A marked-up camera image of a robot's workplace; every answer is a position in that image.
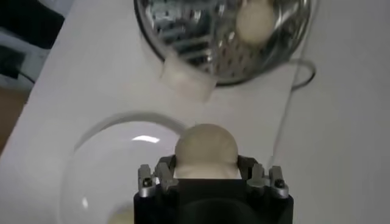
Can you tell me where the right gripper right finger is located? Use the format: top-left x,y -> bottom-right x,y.
237,155 -> 289,198

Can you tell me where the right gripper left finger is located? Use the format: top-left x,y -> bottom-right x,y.
137,155 -> 180,198

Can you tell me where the white steamed baozi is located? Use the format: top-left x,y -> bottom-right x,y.
174,123 -> 240,180
236,0 -> 277,45

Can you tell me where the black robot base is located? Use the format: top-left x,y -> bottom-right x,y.
0,0 -> 66,85

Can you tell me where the perforated steel steamer basket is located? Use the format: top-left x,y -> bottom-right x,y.
133,0 -> 314,103

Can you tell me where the round white plate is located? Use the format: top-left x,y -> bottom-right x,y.
59,112 -> 190,224

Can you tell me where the black cooker power cord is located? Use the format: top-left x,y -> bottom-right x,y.
289,57 -> 317,92

